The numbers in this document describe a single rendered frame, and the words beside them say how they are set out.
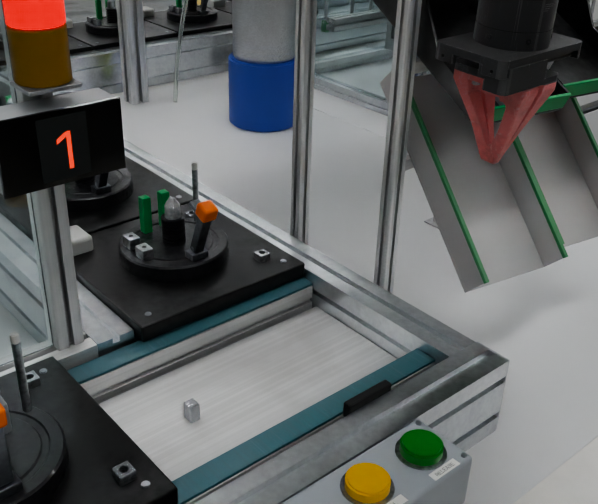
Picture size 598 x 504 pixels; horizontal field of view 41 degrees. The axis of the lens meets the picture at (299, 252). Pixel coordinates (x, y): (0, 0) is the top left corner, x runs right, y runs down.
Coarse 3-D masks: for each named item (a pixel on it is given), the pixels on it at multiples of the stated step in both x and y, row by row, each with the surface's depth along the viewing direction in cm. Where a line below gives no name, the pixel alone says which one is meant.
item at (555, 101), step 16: (384, 0) 93; (432, 0) 98; (448, 0) 99; (464, 0) 100; (432, 16) 96; (448, 16) 97; (464, 16) 97; (432, 32) 87; (448, 32) 94; (464, 32) 95; (432, 48) 88; (432, 64) 88; (448, 64) 90; (448, 80) 87; (560, 96) 88; (464, 112) 86; (496, 112) 84; (544, 112) 89
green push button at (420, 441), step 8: (408, 432) 74; (416, 432) 74; (424, 432) 74; (432, 432) 74; (400, 440) 73; (408, 440) 73; (416, 440) 73; (424, 440) 73; (432, 440) 73; (440, 440) 73; (400, 448) 73; (408, 448) 72; (416, 448) 72; (424, 448) 72; (432, 448) 72; (440, 448) 72; (408, 456) 72; (416, 456) 72; (424, 456) 71; (432, 456) 72; (440, 456) 72; (416, 464) 72; (424, 464) 72; (432, 464) 72
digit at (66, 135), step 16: (80, 112) 71; (48, 128) 70; (64, 128) 71; (80, 128) 72; (48, 144) 70; (64, 144) 71; (80, 144) 73; (48, 160) 71; (64, 160) 72; (80, 160) 73; (48, 176) 72; (64, 176) 73
